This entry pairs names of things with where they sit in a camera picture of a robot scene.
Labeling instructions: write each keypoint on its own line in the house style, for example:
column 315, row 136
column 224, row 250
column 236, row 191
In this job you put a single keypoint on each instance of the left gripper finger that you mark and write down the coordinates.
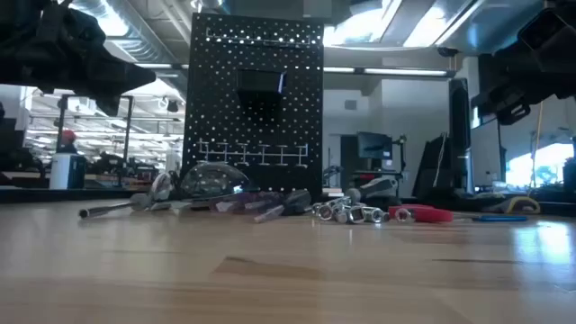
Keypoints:
column 126, row 78
column 111, row 104

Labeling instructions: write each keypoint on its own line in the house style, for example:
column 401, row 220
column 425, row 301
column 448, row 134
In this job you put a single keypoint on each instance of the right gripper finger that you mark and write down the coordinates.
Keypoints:
column 513, row 114

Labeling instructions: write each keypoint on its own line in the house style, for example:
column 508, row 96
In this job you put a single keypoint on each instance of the clear plastic bag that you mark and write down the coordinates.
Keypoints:
column 211, row 180

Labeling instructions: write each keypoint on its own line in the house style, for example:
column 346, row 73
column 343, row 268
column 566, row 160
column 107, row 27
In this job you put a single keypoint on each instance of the large grey black screwdriver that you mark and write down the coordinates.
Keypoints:
column 375, row 189

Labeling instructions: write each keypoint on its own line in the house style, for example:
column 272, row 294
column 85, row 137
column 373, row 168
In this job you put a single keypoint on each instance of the chrome extension bar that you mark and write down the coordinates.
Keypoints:
column 360, row 214

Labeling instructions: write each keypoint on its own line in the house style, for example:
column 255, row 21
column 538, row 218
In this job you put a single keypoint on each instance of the chrome socket adapter bar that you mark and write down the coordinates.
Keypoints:
column 337, row 201

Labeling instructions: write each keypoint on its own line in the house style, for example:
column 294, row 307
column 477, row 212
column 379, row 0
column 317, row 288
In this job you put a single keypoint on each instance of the black metal peg board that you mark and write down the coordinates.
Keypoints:
column 211, row 112

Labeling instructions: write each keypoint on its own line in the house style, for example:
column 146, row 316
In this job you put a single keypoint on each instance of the ceiling light strip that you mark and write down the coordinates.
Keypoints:
column 162, row 65
column 405, row 71

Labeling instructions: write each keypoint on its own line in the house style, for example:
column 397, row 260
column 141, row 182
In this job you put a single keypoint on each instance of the large grey display panel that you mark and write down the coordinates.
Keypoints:
column 486, row 153

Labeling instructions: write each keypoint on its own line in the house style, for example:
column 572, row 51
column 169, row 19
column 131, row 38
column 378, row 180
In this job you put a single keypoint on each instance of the person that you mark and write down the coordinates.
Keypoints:
column 68, row 139

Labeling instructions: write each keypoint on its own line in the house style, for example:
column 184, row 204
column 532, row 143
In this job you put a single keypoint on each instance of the tall black pillar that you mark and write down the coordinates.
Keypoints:
column 459, row 135

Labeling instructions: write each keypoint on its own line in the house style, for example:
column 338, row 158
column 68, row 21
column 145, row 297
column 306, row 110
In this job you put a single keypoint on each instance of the small blue screwdriver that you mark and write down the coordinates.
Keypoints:
column 499, row 218

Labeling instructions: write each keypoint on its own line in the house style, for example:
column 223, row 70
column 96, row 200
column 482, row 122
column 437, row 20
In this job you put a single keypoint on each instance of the black plastic bin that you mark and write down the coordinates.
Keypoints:
column 258, row 90

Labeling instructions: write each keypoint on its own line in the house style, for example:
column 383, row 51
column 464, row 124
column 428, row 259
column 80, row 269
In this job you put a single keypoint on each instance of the black computer monitor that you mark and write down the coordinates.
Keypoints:
column 373, row 145

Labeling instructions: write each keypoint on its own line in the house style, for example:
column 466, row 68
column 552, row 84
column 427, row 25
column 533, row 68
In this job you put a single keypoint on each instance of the black equipment desk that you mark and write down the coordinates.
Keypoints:
column 378, row 173

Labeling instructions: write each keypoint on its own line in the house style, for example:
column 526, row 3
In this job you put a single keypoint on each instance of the black metal frame stand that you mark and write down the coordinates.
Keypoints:
column 128, row 135

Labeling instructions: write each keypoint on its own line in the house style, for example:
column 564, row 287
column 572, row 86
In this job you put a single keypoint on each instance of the silver ceiling air duct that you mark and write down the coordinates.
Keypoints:
column 135, row 31

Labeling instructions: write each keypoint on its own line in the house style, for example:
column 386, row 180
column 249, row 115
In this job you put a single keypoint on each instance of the black aluminium table frame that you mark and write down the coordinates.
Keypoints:
column 45, row 194

